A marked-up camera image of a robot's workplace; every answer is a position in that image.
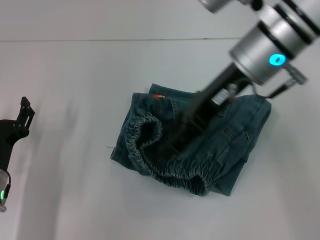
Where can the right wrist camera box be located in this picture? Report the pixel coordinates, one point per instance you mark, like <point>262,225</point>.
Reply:
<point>220,5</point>

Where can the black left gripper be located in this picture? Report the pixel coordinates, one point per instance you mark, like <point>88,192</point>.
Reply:
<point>10,140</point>

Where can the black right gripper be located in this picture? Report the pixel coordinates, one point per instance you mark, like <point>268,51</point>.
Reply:
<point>217,92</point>

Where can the blue denim shorts with print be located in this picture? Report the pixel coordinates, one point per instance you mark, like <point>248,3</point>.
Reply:
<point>225,150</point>

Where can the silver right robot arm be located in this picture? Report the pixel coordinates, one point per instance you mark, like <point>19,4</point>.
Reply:
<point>275,37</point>

